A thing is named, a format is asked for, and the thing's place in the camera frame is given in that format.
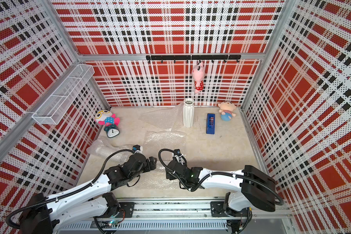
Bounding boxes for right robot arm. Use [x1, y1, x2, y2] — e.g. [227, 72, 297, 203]
[158, 149, 284, 216]

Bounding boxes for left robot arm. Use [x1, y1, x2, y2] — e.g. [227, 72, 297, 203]
[5, 145, 157, 234]

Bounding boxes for bubble wrap pile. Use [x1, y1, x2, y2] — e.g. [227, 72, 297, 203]
[139, 103, 183, 131]

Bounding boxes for teal alarm clock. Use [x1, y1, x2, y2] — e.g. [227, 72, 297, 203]
[104, 124, 120, 138]

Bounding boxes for blue tape dispenser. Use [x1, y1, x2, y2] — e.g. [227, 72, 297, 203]
[206, 113, 215, 135]

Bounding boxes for white pink owl plush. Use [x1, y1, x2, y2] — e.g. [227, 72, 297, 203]
[95, 110, 121, 126]

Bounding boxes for tall white ribbed vase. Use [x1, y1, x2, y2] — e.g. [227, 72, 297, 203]
[182, 98, 195, 128]

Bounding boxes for plush doll blue pants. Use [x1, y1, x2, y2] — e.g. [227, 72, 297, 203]
[217, 102, 237, 121]

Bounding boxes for pink hanging plush toy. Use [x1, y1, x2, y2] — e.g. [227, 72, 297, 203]
[192, 61, 205, 94]

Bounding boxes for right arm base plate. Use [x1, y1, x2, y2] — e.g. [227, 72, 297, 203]
[210, 201, 248, 218]

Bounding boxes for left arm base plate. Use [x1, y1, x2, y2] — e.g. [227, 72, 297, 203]
[98, 202, 135, 218]

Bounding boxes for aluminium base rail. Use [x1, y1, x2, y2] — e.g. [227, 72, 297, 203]
[51, 197, 292, 232]

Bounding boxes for white wire mesh shelf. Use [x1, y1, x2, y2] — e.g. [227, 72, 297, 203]
[32, 63, 94, 125]

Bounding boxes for black hook rail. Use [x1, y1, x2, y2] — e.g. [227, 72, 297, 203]
[146, 54, 242, 62]

